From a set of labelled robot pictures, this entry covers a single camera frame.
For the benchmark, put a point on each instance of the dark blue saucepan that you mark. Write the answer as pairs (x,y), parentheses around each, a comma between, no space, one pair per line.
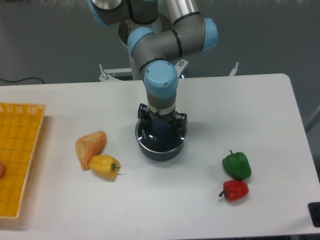
(160,155)

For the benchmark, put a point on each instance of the white metal base frame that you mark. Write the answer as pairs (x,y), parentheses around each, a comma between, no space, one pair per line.
(182,69)

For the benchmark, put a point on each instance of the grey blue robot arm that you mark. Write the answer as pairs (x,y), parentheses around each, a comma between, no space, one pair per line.
(152,49)

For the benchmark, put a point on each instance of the green toy bell pepper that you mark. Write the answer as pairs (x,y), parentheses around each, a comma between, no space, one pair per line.
(237,165)

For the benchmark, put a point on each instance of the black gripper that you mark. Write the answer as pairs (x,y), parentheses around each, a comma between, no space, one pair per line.
(146,115)

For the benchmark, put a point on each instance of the glass lid blue knob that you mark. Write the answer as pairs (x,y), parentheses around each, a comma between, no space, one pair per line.
(160,137)

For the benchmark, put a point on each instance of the yellow toy bell pepper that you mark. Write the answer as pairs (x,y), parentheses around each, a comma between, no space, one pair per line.
(105,166)

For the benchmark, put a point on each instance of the yellow woven basket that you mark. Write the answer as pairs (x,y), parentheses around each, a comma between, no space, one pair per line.
(20,126)

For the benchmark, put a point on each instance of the red toy bell pepper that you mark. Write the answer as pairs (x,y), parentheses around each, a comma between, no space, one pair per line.
(234,190)

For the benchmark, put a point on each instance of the black table edge device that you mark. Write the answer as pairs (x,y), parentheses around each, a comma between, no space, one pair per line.
(314,210)

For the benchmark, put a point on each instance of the toy bread piece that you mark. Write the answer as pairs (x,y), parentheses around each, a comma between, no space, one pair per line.
(89,146)

